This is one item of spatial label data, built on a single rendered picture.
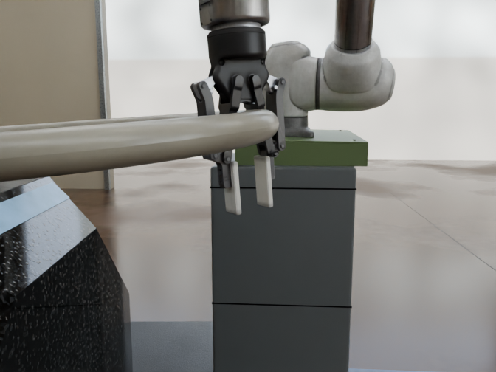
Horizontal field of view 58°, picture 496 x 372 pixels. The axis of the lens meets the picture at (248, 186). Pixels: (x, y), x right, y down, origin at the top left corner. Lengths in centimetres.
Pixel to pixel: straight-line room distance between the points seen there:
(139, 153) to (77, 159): 4
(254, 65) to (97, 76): 518
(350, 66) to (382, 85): 12
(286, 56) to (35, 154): 111
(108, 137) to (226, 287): 106
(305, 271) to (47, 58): 508
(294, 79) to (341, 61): 14
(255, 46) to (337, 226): 79
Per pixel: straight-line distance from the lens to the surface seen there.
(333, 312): 136
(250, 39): 57
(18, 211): 68
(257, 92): 60
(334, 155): 126
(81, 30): 587
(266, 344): 140
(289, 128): 135
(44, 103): 602
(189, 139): 32
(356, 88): 132
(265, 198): 62
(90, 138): 30
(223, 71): 58
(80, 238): 74
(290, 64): 134
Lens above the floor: 95
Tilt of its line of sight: 10 degrees down
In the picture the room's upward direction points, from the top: straight up
